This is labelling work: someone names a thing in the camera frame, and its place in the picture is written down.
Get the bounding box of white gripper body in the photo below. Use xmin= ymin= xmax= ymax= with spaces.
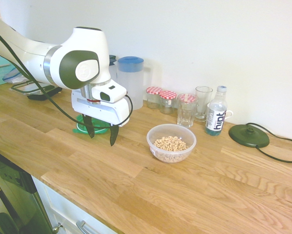
xmin=71 ymin=89 xmax=133 ymax=127

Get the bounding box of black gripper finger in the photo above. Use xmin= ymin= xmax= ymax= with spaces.
xmin=109 ymin=124 xmax=120 ymax=147
xmin=82 ymin=114 xmax=95 ymax=139

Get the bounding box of green plastic container lid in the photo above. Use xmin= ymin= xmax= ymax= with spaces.
xmin=72 ymin=114 xmax=112 ymax=135

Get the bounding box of plastic pitcher with blue lid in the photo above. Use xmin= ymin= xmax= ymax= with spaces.
xmin=116 ymin=56 xmax=153 ymax=112

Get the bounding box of plastic pitcher with navy lid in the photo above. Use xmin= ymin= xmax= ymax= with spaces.
xmin=108 ymin=55 xmax=119 ymax=82

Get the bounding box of clear plastic food bowl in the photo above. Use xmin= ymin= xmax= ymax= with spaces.
xmin=146 ymin=123 xmax=197 ymax=163

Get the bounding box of glass jar red checkered lid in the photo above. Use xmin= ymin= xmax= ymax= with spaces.
xmin=146 ymin=86 xmax=163 ymax=110
xmin=158 ymin=90 xmax=178 ymax=115
xmin=177 ymin=93 xmax=198 ymax=110

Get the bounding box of cereal rings pile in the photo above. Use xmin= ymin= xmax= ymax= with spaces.
xmin=152 ymin=136 xmax=190 ymax=162

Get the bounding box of faceted glass tumbler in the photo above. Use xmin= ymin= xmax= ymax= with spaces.
xmin=176 ymin=94 xmax=199 ymax=129

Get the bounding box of clear tray with black rim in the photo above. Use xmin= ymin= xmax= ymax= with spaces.
xmin=10 ymin=81 xmax=41 ymax=95

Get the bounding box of white cabinet drawer front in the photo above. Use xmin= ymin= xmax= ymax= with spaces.
xmin=30 ymin=175 xmax=119 ymax=234

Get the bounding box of clear zip bag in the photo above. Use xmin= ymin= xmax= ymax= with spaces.
xmin=1 ymin=67 xmax=28 ymax=84

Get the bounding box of tall footed drinking glass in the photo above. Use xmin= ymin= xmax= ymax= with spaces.
xmin=195 ymin=86 xmax=214 ymax=122

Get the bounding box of dark appliance door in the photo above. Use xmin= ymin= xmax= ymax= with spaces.
xmin=0 ymin=147 xmax=54 ymax=234

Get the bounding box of hint water bottle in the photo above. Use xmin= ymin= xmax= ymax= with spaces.
xmin=205 ymin=85 xmax=229 ymax=137

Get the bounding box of silver round cabinet knob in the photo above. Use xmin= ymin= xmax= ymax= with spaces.
xmin=51 ymin=222 xmax=63 ymax=234

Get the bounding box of dark round kettle base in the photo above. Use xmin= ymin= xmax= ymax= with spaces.
xmin=228 ymin=123 xmax=271 ymax=149

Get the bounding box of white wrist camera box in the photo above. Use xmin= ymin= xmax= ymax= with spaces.
xmin=91 ymin=83 xmax=128 ymax=103

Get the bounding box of silver drawer bar handle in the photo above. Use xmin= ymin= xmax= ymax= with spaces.
xmin=75 ymin=219 xmax=99 ymax=234

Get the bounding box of dark kettle base cable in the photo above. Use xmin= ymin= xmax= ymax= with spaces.
xmin=243 ymin=122 xmax=292 ymax=163

